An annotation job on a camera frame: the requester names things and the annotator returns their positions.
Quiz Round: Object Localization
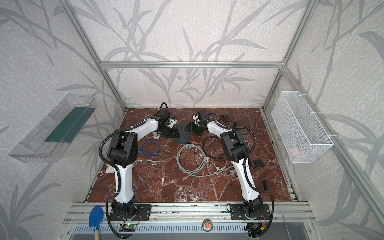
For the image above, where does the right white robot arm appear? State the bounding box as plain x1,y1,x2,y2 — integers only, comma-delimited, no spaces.
189,110,274,221

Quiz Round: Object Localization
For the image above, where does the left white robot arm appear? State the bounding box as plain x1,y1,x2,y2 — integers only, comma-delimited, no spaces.
99,108,179,219

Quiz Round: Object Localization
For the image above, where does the white wire mesh basket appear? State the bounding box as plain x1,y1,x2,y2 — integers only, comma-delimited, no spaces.
272,91,334,164

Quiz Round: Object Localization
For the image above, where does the blue cable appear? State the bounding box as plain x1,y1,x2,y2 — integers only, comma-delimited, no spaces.
138,140,162,157

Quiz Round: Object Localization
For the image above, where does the black power adapter with cable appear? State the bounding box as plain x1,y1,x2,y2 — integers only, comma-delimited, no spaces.
218,114,240,127

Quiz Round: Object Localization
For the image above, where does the white plush toy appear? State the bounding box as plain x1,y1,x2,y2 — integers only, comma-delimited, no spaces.
105,166,116,174

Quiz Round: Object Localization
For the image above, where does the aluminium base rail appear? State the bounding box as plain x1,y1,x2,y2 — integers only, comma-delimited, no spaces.
63,202,316,224

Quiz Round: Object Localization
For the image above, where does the red round button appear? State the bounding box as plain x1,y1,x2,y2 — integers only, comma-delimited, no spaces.
202,219,213,232

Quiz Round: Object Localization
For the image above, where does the black cable with green plug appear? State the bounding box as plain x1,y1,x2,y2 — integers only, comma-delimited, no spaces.
201,135,229,160

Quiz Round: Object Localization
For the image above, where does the grey phone slab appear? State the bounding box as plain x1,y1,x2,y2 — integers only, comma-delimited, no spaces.
153,132,161,139

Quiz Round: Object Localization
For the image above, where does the pink item in basket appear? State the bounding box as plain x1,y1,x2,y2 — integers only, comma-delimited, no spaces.
288,147,304,159

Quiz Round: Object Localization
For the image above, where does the clear plastic wall bin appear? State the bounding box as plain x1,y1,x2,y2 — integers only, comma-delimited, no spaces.
9,94,98,163

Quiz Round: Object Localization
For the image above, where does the green circuit board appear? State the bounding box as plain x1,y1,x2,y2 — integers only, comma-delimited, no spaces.
119,223,137,232

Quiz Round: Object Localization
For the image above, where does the blue shovel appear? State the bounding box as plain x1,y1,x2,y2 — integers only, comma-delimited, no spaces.
89,206,104,240

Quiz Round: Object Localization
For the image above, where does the dark grey network switch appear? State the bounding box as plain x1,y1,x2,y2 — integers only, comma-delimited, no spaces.
174,124,190,145

